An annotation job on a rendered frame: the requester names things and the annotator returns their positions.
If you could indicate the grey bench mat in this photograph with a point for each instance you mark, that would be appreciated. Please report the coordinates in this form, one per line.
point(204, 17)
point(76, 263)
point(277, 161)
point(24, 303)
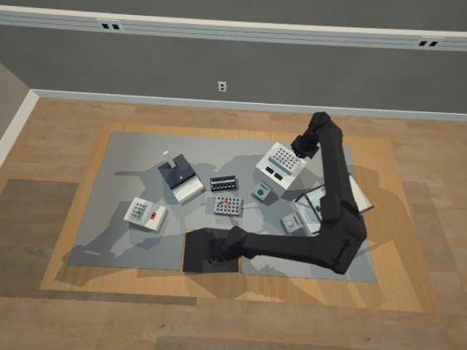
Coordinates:
point(130, 169)

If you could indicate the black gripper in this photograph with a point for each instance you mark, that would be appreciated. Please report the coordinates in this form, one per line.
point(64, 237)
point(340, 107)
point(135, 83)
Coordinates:
point(303, 149)

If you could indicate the white block with rows of holes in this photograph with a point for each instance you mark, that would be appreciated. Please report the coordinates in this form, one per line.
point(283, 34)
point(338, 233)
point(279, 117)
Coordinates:
point(150, 217)

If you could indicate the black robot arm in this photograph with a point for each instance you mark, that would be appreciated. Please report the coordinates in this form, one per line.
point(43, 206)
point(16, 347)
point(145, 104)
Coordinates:
point(341, 233)

